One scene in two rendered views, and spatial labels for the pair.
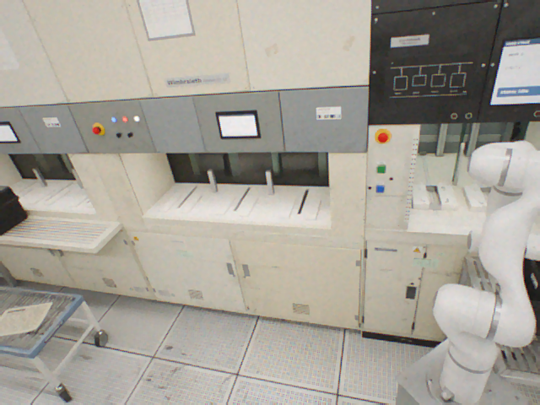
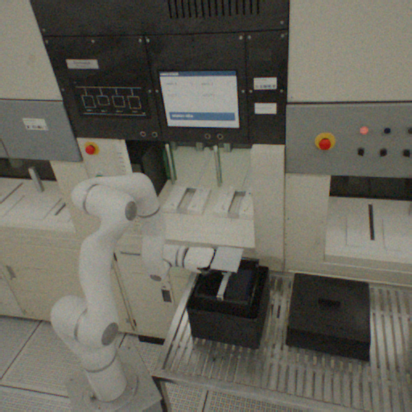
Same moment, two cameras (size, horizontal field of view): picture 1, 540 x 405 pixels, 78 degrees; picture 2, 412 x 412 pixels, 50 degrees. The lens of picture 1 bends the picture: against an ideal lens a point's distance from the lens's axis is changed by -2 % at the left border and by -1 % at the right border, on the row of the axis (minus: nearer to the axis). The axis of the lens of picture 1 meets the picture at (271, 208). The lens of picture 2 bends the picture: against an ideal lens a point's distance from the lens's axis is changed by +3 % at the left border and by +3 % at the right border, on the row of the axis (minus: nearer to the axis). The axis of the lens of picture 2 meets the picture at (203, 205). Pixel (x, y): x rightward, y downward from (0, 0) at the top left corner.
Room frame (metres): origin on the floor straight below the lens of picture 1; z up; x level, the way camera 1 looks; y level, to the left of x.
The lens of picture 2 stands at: (-0.38, -0.93, 2.20)
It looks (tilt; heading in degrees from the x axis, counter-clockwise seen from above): 36 degrees down; 359
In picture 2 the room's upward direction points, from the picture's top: 7 degrees counter-clockwise
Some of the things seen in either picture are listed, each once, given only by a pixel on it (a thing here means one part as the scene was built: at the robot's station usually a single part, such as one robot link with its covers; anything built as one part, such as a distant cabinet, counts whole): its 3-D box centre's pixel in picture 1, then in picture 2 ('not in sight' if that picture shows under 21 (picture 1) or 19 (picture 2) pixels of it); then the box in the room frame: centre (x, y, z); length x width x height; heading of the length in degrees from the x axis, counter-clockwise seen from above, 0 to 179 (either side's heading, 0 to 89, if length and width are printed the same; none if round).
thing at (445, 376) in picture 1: (464, 371); (105, 372); (0.55, -0.52, 0.85); 0.19 x 0.19 x 0.18
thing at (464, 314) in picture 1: (465, 324); (83, 329); (0.57, -0.49, 1.07); 0.19 x 0.12 x 0.24; 53
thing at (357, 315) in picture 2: not in sight; (328, 310); (0.71, -1.37, 0.83); 0.29 x 0.29 x 0.13; 69
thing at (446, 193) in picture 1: (433, 196); (187, 199); (1.48, -0.86, 0.89); 0.22 x 0.21 x 0.04; 160
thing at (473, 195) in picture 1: (489, 197); (236, 202); (1.39, -1.12, 0.89); 0.22 x 0.21 x 0.04; 160
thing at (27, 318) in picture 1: (20, 318); not in sight; (1.44, 1.59, 0.47); 0.31 x 0.23 x 0.02; 92
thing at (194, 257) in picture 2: (536, 246); (198, 258); (0.83, -0.89, 1.06); 0.11 x 0.10 x 0.07; 68
